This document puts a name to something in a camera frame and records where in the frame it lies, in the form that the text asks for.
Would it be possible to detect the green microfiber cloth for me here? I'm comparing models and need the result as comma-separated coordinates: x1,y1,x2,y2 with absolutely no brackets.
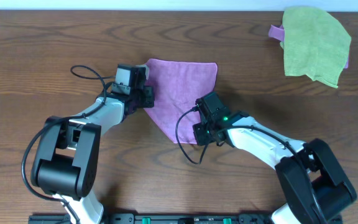
280,6,351,88

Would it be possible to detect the right black cable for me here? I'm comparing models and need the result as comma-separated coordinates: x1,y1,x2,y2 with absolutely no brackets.
175,105,329,224

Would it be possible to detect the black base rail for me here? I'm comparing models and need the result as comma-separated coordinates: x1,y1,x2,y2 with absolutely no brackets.
28,212,344,224

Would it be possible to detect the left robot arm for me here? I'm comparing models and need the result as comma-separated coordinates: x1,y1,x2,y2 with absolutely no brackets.
21,64,154,223

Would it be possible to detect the purple microfiber cloth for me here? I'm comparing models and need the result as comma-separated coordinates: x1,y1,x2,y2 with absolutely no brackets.
145,58,218,144

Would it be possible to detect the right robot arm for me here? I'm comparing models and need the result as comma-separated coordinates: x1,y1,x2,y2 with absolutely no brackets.
193,92,357,223

